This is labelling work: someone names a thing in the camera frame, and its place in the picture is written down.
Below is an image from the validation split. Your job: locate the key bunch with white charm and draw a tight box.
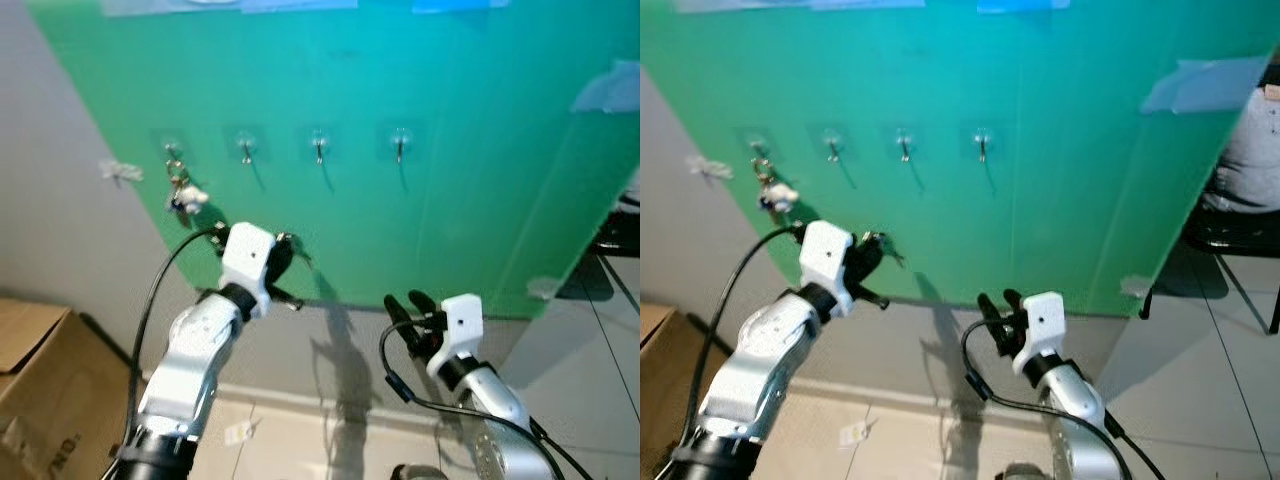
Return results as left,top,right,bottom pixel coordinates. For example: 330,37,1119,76
165,158,211,216
752,158,801,214

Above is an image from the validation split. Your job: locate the black metal chair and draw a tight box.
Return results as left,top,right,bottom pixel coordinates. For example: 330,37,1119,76
585,190,641,311
1140,180,1280,336

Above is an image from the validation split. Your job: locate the brown cardboard box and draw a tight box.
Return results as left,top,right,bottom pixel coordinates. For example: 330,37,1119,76
0,297,136,480
640,300,706,471

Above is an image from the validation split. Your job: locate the grey pillow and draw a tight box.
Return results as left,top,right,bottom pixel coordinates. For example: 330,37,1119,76
1215,85,1280,216

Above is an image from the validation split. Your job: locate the pale blue tape piece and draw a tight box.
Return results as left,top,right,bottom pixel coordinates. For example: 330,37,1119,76
572,60,641,114
1140,55,1271,114

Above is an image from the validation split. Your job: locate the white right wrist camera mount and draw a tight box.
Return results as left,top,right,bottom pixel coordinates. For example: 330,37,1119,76
1010,291,1066,378
428,293,484,379

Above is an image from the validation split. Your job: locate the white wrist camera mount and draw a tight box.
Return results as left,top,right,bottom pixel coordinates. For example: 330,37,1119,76
428,293,484,379
218,222,277,319
800,220,856,316
1010,291,1066,378

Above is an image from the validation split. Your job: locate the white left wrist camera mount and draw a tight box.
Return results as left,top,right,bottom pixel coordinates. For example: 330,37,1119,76
218,222,277,319
800,220,856,316

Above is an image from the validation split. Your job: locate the large green wall board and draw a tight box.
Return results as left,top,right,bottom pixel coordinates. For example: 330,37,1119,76
640,0,1273,319
25,0,641,321

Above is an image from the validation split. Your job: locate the clear adhesive wall hook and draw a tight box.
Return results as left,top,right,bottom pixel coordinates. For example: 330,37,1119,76
815,125,849,166
383,122,418,166
305,125,336,166
740,127,774,166
890,125,921,166
228,125,263,166
152,128,189,169
967,122,1001,166

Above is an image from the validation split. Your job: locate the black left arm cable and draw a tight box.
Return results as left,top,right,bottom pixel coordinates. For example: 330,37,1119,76
680,222,809,471
120,225,226,451

